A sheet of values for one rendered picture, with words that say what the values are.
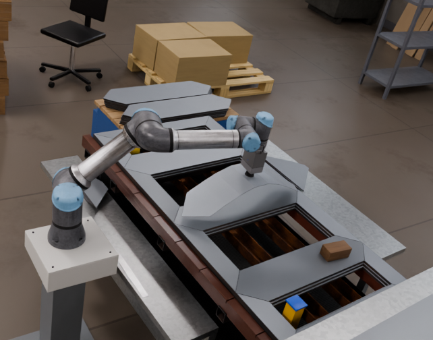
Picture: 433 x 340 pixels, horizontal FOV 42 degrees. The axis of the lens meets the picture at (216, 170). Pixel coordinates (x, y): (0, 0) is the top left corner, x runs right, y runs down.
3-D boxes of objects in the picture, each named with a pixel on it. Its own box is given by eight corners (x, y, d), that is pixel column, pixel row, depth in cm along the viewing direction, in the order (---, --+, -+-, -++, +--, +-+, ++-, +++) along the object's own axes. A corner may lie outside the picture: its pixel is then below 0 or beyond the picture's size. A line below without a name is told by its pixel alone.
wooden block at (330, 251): (340, 248, 248) (344, 239, 246) (349, 257, 244) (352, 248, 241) (319, 252, 243) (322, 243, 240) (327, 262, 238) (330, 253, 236)
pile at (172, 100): (203, 86, 378) (205, 78, 375) (239, 115, 353) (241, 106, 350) (94, 99, 332) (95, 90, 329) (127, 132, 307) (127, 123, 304)
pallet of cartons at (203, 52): (227, 60, 649) (236, 21, 624) (273, 94, 591) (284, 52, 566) (125, 65, 578) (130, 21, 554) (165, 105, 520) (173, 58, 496)
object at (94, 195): (83, 165, 292) (84, 159, 290) (119, 208, 268) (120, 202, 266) (61, 169, 285) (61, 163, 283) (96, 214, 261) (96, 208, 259)
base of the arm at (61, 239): (50, 251, 221) (50, 231, 216) (44, 229, 233) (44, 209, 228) (89, 247, 227) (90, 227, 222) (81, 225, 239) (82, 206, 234)
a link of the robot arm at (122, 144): (45, 196, 225) (152, 115, 217) (46, 177, 237) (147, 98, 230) (66, 214, 231) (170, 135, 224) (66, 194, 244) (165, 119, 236)
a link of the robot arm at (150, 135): (138, 133, 208) (264, 131, 220) (135, 121, 217) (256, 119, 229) (137, 161, 214) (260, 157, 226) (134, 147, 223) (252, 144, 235)
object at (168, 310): (77, 160, 301) (77, 155, 299) (217, 332, 220) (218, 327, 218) (40, 166, 289) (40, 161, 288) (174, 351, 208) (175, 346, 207)
